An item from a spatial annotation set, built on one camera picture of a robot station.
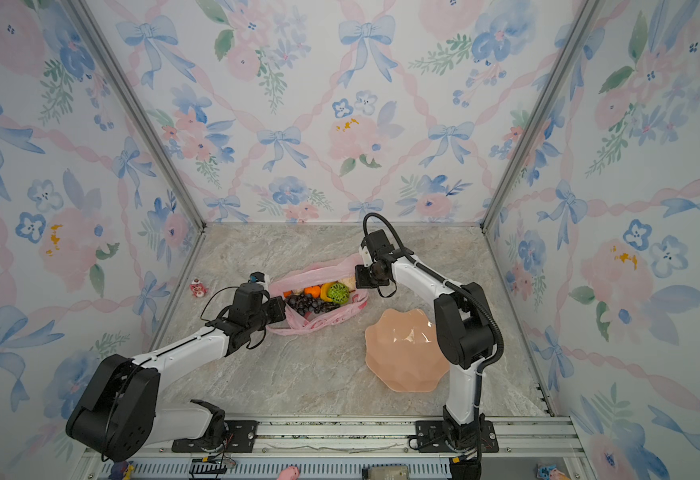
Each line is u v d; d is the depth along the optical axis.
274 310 0.80
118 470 0.65
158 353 0.49
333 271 0.91
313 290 0.97
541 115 0.86
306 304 0.93
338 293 0.95
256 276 0.80
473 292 0.52
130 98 0.83
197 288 0.97
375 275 0.80
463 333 0.51
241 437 0.74
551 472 0.68
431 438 0.73
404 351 0.92
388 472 0.66
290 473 0.68
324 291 0.97
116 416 0.42
